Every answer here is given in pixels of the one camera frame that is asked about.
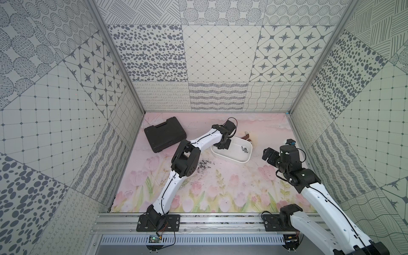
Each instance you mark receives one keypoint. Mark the black plastic tool case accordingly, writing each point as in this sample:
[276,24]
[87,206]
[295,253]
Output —
[164,135]

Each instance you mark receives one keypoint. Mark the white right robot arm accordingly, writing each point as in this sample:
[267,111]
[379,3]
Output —
[342,237]

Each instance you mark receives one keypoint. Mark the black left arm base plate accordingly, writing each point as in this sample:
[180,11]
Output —
[168,223]

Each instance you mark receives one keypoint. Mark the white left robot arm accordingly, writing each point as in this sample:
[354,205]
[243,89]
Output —
[185,162]

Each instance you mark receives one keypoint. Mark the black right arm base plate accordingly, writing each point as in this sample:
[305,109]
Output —
[272,223]

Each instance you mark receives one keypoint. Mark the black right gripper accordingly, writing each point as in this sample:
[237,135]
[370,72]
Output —
[275,154]

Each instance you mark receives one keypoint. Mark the white plastic storage box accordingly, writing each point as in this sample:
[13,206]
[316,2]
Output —
[234,154]

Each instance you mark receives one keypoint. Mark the white slotted cable duct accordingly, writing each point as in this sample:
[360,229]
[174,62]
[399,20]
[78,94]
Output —
[193,239]

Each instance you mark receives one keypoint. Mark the aluminium mounting rail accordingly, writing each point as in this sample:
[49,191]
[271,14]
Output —
[190,223]

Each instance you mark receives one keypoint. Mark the silver bit pile centre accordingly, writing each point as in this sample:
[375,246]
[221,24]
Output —
[201,166]

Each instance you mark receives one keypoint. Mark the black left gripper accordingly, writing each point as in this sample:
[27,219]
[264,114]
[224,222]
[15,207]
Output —
[223,142]

